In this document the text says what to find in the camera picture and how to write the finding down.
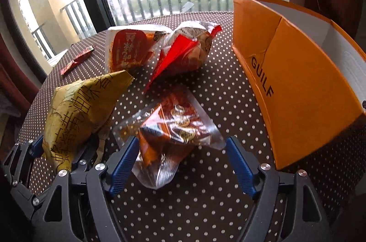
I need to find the white orange snack packet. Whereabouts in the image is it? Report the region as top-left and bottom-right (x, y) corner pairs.
(105, 25), (172, 74)

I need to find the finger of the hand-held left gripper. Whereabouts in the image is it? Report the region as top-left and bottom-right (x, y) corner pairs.
(70, 132), (108, 177)
(1, 136), (46, 206)

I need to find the red clear bread packet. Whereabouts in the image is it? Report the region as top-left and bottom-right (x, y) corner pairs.
(144, 20), (223, 94)

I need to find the red snack bar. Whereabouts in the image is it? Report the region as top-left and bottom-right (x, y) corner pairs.
(61, 45), (95, 76)

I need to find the clear brown snack packet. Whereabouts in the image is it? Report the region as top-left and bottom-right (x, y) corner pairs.
(113, 86), (226, 189)

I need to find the orange cardboard box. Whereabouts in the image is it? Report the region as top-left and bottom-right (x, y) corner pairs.
(231, 0), (366, 171)

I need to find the white paper scrap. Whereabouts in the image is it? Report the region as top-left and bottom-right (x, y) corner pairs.
(180, 1), (195, 13)

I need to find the large yellow chip bag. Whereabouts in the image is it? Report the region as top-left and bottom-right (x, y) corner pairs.
(42, 70), (135, 172)

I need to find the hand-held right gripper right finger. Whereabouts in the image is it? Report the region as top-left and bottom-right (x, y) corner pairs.
(226, 136), (334, 242)

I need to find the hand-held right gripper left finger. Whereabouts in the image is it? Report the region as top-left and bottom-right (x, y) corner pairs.
(30, 136), (140, 242)

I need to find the white air conditioner unit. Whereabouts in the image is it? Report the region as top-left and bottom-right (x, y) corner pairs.
(48, 49), (69, 68)

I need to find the brown polka dot tablecloth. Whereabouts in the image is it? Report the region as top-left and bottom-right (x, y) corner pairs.
(11, 11), (366, 242)

